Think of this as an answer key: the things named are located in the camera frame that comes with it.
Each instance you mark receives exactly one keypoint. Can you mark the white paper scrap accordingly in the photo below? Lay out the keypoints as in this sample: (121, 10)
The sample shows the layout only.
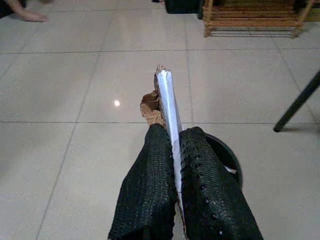
(231, 170)

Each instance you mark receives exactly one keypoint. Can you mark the person's bare foot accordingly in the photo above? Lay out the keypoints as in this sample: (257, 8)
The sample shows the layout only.
(31, 15)

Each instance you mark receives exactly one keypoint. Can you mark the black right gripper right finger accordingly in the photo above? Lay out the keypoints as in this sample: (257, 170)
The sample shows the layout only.
(212, 190)

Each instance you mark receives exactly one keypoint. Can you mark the white and brown carton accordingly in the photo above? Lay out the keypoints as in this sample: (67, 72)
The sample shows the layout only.
(168, 115)

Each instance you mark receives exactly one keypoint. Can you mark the black chair leg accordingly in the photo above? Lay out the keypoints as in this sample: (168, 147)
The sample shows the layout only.
(297, 103)

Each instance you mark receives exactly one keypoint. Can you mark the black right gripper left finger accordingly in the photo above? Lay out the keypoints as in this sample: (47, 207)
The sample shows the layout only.
(145, 180)

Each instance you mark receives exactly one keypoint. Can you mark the wooden slatted shoe rack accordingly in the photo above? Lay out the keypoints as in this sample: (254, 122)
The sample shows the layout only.
(252, 17)

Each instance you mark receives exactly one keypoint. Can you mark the black round rubbish bin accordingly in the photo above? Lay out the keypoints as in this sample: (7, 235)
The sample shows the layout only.
(226, 155)

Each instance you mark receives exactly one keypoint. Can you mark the black box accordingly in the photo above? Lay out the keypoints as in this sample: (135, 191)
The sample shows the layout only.
(183, 6)

